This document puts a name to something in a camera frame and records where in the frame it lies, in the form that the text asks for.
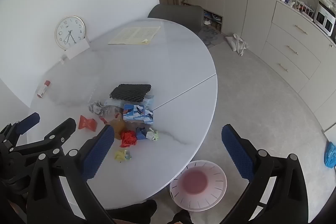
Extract blue paper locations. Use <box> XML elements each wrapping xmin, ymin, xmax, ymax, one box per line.
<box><xmin>135</xmin><ymin>127</ymin><xmax>147</xmax><ymax>140</ymax></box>

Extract white green paper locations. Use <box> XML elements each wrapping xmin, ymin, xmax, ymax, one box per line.
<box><xmin>146</xmin><ymin>127</ymin><xmax>159</xmax><ymax>141</ymax></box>

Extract white card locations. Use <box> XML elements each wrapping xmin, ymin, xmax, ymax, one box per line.
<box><xmin>65</xmin><ymin>39</ymin><xmax>90</xmax><ymax>60</ymax></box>

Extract white round wall clock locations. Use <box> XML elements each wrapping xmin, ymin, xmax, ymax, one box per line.
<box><xmin>55</xmin><ymin>15</ymin><xmax>86</xmax><ymax>50</ymax></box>

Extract red paper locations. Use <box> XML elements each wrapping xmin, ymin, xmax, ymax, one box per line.
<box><xmin>78</xmin><ymin>115</ymin><xmax>97</xmax><ymax>132</ymax></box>
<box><xmin>120</xmin><ymin>130</ymin><xmax>137</xmax><ymax>148</ymax></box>

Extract pink plastic trash bin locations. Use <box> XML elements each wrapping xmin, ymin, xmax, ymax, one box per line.
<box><xmin>169</xmin><ymin>160</ymin><xmax>227</xmax><ymax>212</ymax></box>

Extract blue bird print box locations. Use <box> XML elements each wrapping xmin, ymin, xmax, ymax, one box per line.
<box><xmin>122</xmin><ymin>104</ymin><xmax>154</xmax><ymax>125</ymax></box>

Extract black ridged foam mat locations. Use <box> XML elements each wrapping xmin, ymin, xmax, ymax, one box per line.
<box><xmin>109</xmin><ymin>84</ymin><xmax>151</xmax><ymax>102</ymax></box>

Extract yellow paper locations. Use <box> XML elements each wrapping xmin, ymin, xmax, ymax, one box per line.
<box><xmin>114</xmin><ymin>149</ymin><xmax>131</xmax><ymax>162</ymax></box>

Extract brown orange wrapper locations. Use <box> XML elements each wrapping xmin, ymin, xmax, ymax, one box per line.
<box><xmin>108</xmin><ymin>118</ymin><xmax>126</xmax><ymax>140</ymax></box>

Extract white tote bag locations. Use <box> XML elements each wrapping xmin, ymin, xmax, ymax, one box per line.
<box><xmin>226</xmin><ymin>34</ymin><xmax>248</xmax><ymax>56</ymax></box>

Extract blue plastic bag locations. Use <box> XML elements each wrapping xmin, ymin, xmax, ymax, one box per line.
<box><xmin>324</xmin><ymin>141</ymin><xmax>336</xmax><ymax>168</ymax></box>

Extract open paper booklet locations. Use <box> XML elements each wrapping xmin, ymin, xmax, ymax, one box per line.
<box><xmin>108</xmin><ymin>27</ymin><xmax>160</xmax><ymax>45</ymax></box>

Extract grey patterned floor mat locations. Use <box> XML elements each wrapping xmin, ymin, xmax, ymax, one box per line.
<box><xmin>198</xmin><ymin>26</ymin><xmax>226</xmax><ymax>48</ymax></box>

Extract white microwave oven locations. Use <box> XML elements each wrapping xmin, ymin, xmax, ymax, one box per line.
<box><xmin>314</xmin><ymin>1</ymin><xmax>335</xmax><ymax>37</ymax></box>

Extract person's black trouser legs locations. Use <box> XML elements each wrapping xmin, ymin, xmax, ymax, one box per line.
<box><xmin>106</xmin><ymin>200</ymin><xmax>193</xmax><ymax>224</ymax></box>

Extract dark grey chair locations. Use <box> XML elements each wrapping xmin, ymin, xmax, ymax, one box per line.
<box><xmin>148</xmin><ymin>4</ymin><xmax>204</xmax><ymax>35</ymax></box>

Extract grey printed paper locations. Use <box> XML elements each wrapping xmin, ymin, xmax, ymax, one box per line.
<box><xmin>88</xmin><ymin>101</ymin><xmax>110</xmax><ymax>117</ymax></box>

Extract beige drawer cabinet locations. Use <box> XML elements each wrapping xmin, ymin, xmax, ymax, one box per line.
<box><xmin>258</xmin><ymin>0</ymin><xmax>336</xmax><ymax>119</ymax></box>

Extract red white small box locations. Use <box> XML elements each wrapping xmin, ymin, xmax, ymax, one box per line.
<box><xmin>37</xmin><ymin>80</ymin><xmax>51</xmax><ymax>98</ymax></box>

